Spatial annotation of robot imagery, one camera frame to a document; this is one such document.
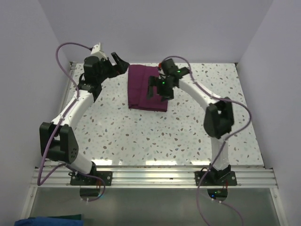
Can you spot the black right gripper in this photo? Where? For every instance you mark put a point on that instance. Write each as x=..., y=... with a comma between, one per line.
x=153, y=81

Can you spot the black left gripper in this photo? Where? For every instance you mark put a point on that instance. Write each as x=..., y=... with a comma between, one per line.
x=119, y=68

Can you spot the purple surgical cloth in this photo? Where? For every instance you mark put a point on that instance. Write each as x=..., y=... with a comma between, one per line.
x=137, y=87

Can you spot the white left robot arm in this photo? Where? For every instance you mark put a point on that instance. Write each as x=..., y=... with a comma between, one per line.
x=57, y=138

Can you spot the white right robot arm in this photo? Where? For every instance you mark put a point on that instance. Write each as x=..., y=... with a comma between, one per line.
x=218, y=120

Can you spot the blue cloth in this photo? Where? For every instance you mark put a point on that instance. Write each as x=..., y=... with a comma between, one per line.
x=43, y=221

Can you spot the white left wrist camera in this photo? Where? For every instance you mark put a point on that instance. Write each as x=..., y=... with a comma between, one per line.
x=97, y=51

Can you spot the aluminium left side rail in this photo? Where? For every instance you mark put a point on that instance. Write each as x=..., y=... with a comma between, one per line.
x=68, y=84

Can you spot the aluminium rail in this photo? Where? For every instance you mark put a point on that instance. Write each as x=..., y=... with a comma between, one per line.
x=68, y=84
x=185, y=177

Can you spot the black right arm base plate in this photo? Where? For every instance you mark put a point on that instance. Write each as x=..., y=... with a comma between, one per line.
x=214, y=180

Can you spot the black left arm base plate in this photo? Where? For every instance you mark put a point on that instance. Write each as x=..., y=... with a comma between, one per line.
x=100, y=178

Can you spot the aluminium front rail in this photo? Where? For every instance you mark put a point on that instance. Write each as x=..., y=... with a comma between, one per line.
x=185, y=177

